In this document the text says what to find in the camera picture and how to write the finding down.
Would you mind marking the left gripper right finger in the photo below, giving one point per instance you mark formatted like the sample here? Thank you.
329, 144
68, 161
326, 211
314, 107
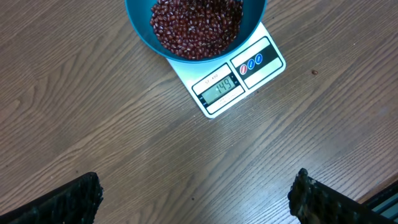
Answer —
313, 202

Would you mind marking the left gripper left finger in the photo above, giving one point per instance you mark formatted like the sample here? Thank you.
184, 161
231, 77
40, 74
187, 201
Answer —
75, 202

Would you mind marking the white digital kitchen scale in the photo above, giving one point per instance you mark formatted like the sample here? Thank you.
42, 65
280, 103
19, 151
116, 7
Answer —
219, 84

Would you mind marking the teal bowl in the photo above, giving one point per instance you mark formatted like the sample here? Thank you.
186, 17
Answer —
139, 13

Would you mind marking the red beans in bowl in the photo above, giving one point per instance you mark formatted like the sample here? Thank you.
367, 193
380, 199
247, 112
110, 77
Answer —
196, 29

